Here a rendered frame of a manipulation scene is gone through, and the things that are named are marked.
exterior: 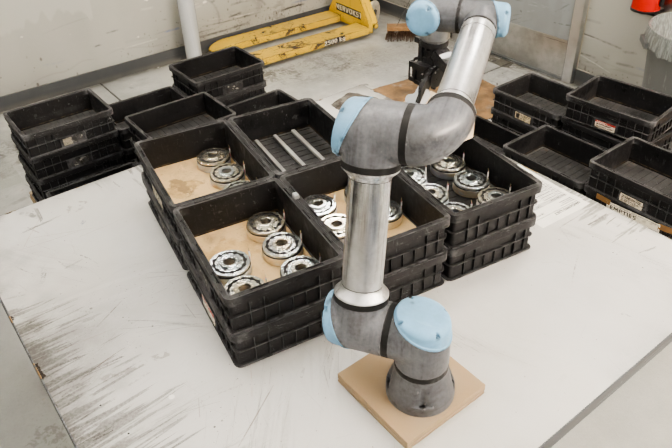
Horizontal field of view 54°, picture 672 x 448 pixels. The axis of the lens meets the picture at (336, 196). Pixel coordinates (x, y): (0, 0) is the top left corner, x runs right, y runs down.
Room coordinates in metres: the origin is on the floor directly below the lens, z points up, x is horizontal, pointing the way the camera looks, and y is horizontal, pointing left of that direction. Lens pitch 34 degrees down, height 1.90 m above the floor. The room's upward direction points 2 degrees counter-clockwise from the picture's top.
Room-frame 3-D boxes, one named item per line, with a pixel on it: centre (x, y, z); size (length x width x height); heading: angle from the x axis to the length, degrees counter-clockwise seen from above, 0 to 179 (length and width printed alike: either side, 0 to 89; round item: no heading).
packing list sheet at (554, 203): (1.74, -0.61, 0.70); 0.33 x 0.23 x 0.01; 37
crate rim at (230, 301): (1.29, 0.20, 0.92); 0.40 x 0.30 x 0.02; 27
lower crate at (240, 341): (1.29, 0.20, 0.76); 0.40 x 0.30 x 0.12; 27
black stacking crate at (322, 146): (1.78, 0.12, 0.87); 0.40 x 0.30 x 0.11; 27
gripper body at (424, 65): (1.55, -0.25, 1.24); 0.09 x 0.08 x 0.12; 37
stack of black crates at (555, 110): (2.91, -1.03, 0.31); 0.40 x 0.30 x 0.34; 37
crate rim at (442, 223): (1.42, -0.06, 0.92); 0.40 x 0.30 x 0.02; 27
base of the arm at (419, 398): (0.96, -0.17, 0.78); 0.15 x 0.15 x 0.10
